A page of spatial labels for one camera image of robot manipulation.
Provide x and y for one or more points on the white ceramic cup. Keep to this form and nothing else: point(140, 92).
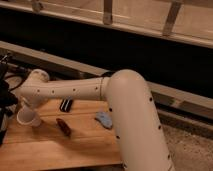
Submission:
point(28, 117)

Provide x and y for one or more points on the black striped rectangular block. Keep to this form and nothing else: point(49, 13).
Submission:
point(66, 105)

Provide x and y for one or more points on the black equipment at left edge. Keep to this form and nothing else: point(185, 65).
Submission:
point(6, 98)

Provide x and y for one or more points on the light blue cloth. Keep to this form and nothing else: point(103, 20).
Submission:
point(104, 119)

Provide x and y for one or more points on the metal window rail frame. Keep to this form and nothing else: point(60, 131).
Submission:
point(187, 21)

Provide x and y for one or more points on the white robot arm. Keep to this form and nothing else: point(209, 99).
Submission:
point(137, 126)

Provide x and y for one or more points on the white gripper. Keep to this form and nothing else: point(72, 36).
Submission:
point(32, 103)

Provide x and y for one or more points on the wooden table board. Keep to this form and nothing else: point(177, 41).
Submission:
point(46, 147)

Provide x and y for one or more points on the dark brown oblong object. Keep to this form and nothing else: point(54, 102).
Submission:
point(63, 126)

